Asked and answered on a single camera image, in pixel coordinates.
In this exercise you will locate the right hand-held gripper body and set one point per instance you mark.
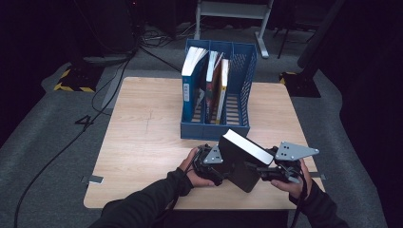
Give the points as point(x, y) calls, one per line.
point(293, 152)

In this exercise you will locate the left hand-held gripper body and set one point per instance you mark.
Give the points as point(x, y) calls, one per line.
point(214, 157)

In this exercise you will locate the black cover book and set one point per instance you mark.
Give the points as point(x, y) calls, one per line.
point(239, 164)

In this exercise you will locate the yellow cover book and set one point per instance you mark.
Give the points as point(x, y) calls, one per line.
point(222, 91)

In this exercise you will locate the blue landscape cover book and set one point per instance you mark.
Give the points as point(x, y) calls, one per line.
point(191, 91)

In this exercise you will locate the blue plastic file rack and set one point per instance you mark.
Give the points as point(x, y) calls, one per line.
point(242, 82)

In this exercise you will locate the person's left hand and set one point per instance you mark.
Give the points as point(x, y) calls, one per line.
point(191, 174)

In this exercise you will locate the person's right hand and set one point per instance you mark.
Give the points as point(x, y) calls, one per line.
point(301, 188)

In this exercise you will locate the black yellow striped base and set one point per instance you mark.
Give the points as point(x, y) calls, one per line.
point(79, 79)
point(302, 85)

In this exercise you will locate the black tripod stand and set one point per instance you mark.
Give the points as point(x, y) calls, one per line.
point(285, 38)

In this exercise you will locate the black slanted pole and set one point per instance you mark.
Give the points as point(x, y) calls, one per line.
point(320, 34)

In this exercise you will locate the silver table bracket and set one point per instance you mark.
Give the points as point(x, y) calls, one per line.
point(319, 175)
point(93, 180)

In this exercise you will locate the white metal stand frame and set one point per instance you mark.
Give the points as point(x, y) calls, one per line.
point(234, 9)

